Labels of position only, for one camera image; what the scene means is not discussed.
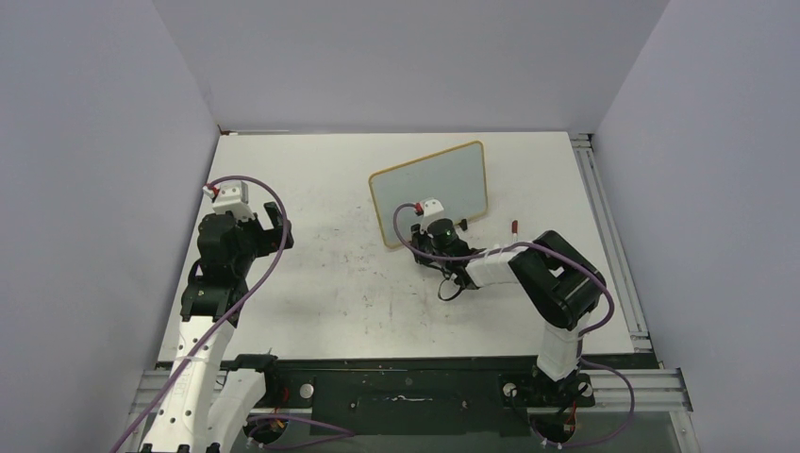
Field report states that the yellow framed whiteboard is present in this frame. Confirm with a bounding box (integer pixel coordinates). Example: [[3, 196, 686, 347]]
[[368, 141, 489, 249]]

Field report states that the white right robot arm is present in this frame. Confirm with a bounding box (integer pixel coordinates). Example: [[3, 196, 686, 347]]
[[409, 219, 608, 407]]

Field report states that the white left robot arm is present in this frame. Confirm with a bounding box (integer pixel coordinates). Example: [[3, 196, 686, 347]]
[[139, 202, 293, 452]]

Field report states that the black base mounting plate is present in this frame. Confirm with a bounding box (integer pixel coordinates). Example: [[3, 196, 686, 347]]
[[220, 353, 658, 439]]

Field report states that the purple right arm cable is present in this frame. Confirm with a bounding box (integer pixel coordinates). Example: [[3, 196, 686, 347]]
[[392, 202, 637, 450]]

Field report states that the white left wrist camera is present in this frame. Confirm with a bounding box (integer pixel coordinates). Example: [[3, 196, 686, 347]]
[[202, 180, 255, 222]]

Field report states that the aluminium rail right side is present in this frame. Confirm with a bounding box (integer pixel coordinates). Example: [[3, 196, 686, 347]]
[[570, 133, 653, 353]]

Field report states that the aluminium rail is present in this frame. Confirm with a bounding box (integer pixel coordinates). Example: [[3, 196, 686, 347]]
[[128, 369, 693, 416], [570, 133, 653, 353]]

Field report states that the aluminium rail front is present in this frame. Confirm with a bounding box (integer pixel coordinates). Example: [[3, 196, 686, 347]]
[[128, 369, 693, 416]]

